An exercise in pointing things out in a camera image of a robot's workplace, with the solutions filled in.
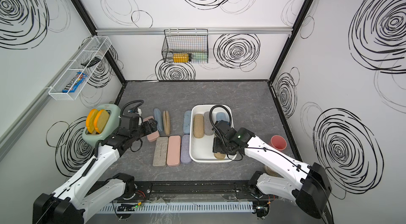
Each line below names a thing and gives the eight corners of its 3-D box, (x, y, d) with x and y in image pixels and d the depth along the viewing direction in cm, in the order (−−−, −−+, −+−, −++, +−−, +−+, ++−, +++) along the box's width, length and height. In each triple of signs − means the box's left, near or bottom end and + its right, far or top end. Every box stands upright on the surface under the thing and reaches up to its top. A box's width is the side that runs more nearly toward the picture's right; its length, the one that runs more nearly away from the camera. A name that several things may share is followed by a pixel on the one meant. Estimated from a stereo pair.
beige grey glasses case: (154, 167, 82) (152, 165, 80) (157, 139, 92) (156, 137, 90) (166, 166, 83) (165, 164, 80) (169, 139, 93) (168, 136, 90)
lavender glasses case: (182, 164, 83) (180, 160, 79) (181, 139, 92) (180, 134, 88) (191, 162, 83) (190, 159, 79) (189, 138, 92) (189, 133, 88)
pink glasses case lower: (165, 166, 82) (164, 164, 80) (169, 137, 92) (168, 135, 90) (179, 166, 82) (179, 164, 80) (182, 137, 92) (182, 135, 90)
